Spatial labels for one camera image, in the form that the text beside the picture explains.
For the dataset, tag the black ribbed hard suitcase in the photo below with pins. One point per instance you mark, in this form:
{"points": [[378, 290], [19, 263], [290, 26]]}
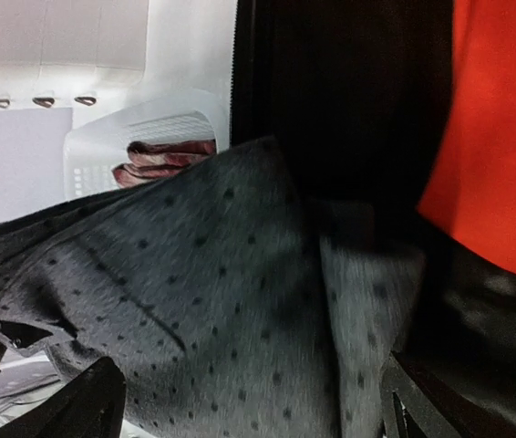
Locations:
{"points": [[358, 93]]}

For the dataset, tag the red plaid cloth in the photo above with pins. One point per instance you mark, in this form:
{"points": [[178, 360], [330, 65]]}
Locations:
{"points": [[148, 162]]}

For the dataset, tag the white drawer storage box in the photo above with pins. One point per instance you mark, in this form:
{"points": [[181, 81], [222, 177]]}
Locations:
{"points": [[66, 54]]}

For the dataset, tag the dark grey dotted cloth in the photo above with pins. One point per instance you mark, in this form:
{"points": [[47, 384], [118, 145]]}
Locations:
{"points": [[233, 308]]}

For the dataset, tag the orange item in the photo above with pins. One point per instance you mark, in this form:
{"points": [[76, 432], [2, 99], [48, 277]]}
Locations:
{"points": [[471, 194]]}

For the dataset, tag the white perforated plastic basket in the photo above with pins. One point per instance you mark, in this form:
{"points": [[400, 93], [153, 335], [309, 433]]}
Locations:
{"points": [[100, 155]]}

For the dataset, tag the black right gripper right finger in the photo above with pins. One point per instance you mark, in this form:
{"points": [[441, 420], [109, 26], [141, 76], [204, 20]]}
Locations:
{"points": [[413, 394]]}

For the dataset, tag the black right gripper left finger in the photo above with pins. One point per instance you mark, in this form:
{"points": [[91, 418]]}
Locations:
{"points": [[91, 405]]}

